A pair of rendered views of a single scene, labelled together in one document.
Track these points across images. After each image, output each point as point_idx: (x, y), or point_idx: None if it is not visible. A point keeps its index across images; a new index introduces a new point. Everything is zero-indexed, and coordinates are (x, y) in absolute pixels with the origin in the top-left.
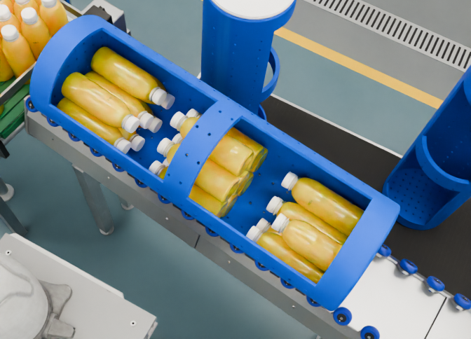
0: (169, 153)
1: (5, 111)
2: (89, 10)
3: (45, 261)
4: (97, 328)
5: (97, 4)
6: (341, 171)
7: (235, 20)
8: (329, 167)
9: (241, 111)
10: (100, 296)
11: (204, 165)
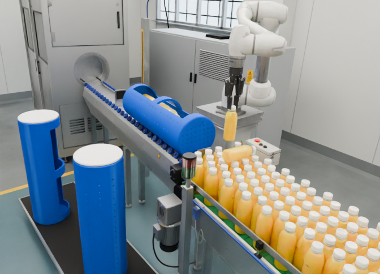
0: (176, 112)
1: None
2: (179, 168)
3: (220, 116)
4: (211, 108)
5: (169, 204)
6: (134, 94)
7: None
8: (137, 93)
9: (151, 102)
10: (208, 110)
11: None
